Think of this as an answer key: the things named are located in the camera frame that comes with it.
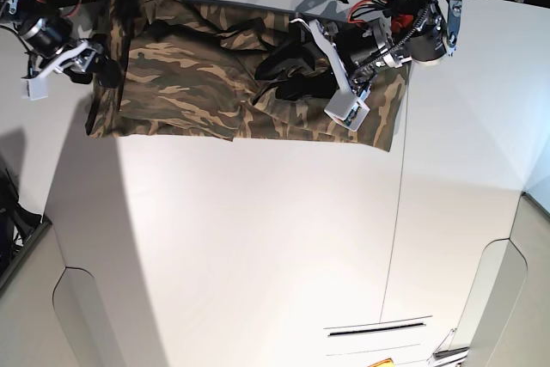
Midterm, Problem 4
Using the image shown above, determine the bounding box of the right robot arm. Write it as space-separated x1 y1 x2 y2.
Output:
1 0 122 101

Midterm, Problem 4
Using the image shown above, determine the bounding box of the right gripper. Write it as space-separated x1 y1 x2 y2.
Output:
25 39 122 88

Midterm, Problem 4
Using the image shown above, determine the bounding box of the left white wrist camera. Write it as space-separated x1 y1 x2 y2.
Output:
324 89 370 132

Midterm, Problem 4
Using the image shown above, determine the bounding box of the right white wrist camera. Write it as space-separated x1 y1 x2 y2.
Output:
21 77 48 101

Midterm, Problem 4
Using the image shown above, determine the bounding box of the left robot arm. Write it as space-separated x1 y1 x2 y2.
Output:
254 0 462 101

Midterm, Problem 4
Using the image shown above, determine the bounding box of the camouflage T-shirt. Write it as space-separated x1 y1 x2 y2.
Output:
86 0 411 150

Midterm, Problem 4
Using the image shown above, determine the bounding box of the yellow orange object bottom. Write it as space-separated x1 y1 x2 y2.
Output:
370 358 394 367

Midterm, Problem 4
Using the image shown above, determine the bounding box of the grey flat tool bottom right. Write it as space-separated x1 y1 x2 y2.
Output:
427 328 469 366

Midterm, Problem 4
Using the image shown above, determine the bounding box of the black equipment at left edge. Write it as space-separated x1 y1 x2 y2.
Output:
1 169 42 262

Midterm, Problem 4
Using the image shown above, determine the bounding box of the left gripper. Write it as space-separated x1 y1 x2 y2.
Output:
254 17 378 101

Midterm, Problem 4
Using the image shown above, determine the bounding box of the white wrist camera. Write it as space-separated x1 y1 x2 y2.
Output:
324 89 370 132
21 77 48 101

